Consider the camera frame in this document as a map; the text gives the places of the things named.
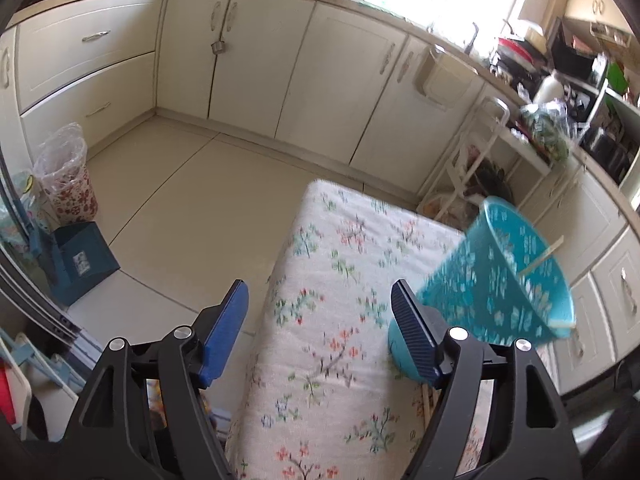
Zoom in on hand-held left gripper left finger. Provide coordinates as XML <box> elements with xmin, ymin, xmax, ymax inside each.
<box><xmin>47</xmin><ymin>280</ymin><xmax>249</xmax><ymax>480</ymax></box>

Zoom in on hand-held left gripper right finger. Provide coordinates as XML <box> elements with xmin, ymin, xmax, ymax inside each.
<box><xmin>391</xmin><ymin>279</ymin><xmax>585</xmax><ymax>480</ymax></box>

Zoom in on blue floral plastic cup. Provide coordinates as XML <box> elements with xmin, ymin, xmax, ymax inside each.
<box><xmin>388</xmin><ymin>196</ymin><xmax>577</xmax><ymax>383</ymax></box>

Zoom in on wooden chopstick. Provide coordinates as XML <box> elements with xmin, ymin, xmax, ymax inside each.
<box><xmin>518</xmin><ymin>238</ymin><xmax>566</xmax><ymax>277</ymax></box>
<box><xmin>423</xmin><ymin>385</ymin><xmax>437</xmax><ymax>436</ymax></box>

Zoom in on white floral tablecloth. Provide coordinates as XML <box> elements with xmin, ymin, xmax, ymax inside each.
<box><xmin>224</xmin><ymin>179</ymin><xmax>493</xmax><ymax>480</ymax></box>

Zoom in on blue box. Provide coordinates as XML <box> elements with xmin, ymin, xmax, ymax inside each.
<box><xmin>51</xmin><ymin>221</ymin><xmax>122</xmax><ymax>307</ymax></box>

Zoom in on cream cabinet with drawers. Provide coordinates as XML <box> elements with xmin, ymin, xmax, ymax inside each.
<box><xmin>517</xmin><ymin>157</ymin><xmax>640</xmax><ymax>398</ymax></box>

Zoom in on light blue folding stool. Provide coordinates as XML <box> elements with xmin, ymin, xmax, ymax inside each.
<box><xmin>0</xmin><ymin>330</ymin><xmax>82</xmax><ymax>442</ymax></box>

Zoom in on red floral trash bin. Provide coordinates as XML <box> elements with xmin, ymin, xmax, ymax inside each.
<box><xmin>32</xmin><ymin>122</ymin><xmax>99</xmax><ymax>224</ymax></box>

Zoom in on bag of green vegetables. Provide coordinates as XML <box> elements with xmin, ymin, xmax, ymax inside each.
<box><xmin>519</xmin><ymin>102</ymin><xmax>572</xmax><ymax>162</ymax></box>

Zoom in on white hanging door bin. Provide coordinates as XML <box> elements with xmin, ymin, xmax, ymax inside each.
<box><xmin>412</xmin><ymin>44</ymin><xmax>482</xmax><ymax>111</ymax></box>

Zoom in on black toaster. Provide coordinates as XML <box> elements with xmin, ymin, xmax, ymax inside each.
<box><xmin>579</xmin><ymin>127</ymin><xmax>632</xmax><ymax>182</ymax></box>

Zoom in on cream kitchen base cabinets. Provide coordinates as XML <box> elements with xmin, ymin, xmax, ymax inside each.
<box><xmin>0</xmin><ymin>0</ymin><xmax>511</xmax><ymax>198</ymax></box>

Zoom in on white jug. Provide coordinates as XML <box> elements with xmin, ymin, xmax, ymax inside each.
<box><xmin>532</xmin><ymin>72</ymin><xmax>567</xmax><ymax>107</ymax></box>

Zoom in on kitchen faucet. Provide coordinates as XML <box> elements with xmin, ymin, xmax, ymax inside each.
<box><xmin>464</xmin><ymin>22</ymin><xmax>482</xmax><ymax>57</ymax></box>

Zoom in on black microwave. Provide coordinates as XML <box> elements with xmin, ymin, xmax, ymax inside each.
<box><xmin>549</xmin><ymin>17</ymin><xmax>609</xmax><ymax>82</ymax></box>

